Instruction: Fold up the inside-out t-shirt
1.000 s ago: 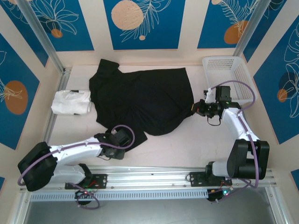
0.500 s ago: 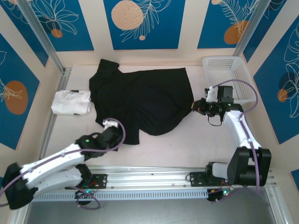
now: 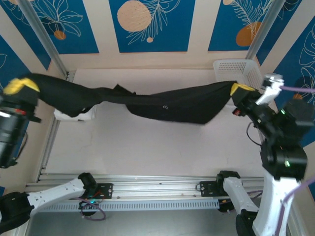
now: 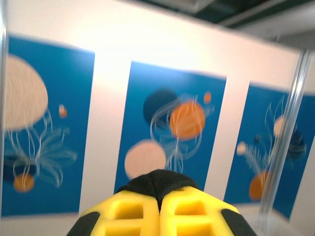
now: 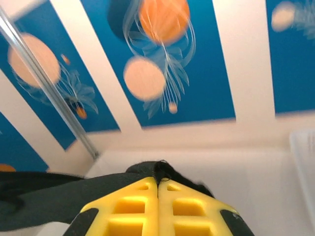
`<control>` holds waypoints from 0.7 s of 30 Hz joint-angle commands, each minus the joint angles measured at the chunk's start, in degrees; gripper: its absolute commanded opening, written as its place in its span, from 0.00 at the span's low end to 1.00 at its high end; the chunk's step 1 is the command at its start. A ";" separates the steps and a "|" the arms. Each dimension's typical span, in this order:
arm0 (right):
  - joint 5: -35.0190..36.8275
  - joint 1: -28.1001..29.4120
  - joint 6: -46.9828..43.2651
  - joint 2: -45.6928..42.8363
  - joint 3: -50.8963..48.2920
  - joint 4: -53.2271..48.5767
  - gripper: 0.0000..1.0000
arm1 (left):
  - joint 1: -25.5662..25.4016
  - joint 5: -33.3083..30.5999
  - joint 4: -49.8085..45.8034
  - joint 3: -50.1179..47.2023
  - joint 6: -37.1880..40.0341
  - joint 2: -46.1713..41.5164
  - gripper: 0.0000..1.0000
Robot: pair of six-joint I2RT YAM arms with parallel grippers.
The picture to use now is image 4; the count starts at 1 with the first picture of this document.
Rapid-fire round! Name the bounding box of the aluminium frame post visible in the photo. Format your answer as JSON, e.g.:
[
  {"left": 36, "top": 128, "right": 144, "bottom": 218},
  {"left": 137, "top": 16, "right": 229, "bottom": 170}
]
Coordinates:
[
  {"left": 259, "top": 49, "right": 311, "bottom": 217},
  {"left": 0, "top": 0, "right": 8, "bottom": 131}
]

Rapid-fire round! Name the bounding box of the blue floral wall poster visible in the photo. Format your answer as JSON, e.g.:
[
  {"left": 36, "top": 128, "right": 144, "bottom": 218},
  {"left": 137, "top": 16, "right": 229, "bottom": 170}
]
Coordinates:
[
  {"left": 1, "top": 34, "right": 96, "bottom": 218},
  {"left": 113, "top": 60, "right": 227, "bottom": 197},
  {"left": 223, "top": 81, "right": 315, "bottom": 221}
]

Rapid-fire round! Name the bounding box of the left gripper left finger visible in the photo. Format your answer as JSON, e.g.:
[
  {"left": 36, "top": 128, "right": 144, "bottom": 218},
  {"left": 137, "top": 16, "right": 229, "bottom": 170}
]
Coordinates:
[{"left": 65, "top": 190, "right": 161, "bottom": 236}]

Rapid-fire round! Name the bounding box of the black t-shirt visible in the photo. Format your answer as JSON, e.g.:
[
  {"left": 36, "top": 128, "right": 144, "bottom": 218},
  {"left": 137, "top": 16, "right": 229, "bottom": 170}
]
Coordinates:
[{"left": 115, "top": 169, "right": 205, "bottom": 212}]

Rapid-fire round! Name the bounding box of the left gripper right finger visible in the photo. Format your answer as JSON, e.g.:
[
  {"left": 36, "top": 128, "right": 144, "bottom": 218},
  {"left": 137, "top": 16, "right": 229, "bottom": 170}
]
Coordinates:
[{"left": 159, "top": 185, "right": 258, "bottom": 236}]

